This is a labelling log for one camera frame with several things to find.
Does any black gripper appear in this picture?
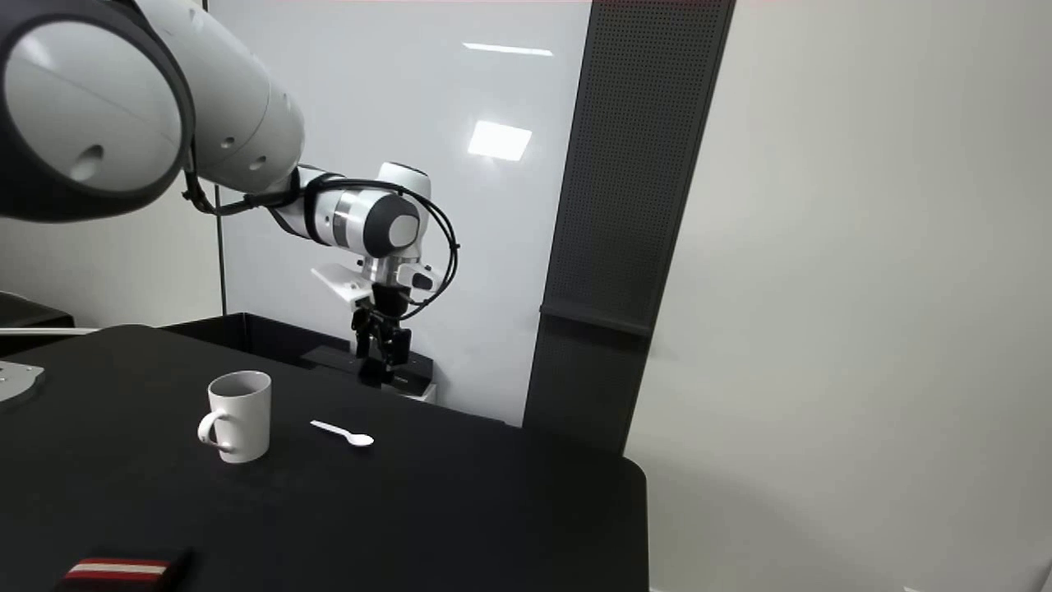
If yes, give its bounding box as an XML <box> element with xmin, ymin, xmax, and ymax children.
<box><xmin>350</xmin><ymin>280</ymin><xmax>418</xmax><ymax>391</ymax></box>

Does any white plastic spoon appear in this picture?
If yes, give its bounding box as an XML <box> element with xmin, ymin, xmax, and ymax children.
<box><xmin>305</xmin><ymin>414</ymin><xmax>380</xmax><ymax>455</ymax></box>

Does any white ceramic mug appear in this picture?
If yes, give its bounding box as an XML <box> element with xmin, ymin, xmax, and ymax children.
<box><xmin>194</xmin><ymin>367</ymin><xmax>277</xmax><ymax>467</ymax></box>

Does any small black box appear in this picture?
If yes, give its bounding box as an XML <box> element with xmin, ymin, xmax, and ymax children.
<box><xmin>357</xmin><ymin>336</ymin><xmax>440</xmax><ymax>398</ymax></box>

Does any black open tray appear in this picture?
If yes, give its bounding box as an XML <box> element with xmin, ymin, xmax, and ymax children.
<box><xmin>162</xmin><ymin>309</ymin><xmax>363</xmax><ymax>378</ymax></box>

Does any white whiteboard panel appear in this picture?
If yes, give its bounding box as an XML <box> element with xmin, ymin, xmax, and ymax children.
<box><xmin>201</xmin><ymin>0</ymin><xmax>597</xmax><ymax>430</ymax></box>

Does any dark vertical pillar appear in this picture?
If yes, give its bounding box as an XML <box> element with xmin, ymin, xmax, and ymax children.
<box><xmin>519</xmin><ymin>0</ymin><xmax>741</xmax><ymax>464</ymax></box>

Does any black block with red stripe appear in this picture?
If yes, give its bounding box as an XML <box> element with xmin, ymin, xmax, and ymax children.
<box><xmin>57</xmin><ymin>550</ymin><xmax>201</xmax><ymax>592</ymax></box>

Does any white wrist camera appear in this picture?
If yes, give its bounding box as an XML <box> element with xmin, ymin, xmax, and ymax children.
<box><xmin>310</xmin><ymin>260</ymin><xmax>386</xmax><ymax>309</ymax></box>

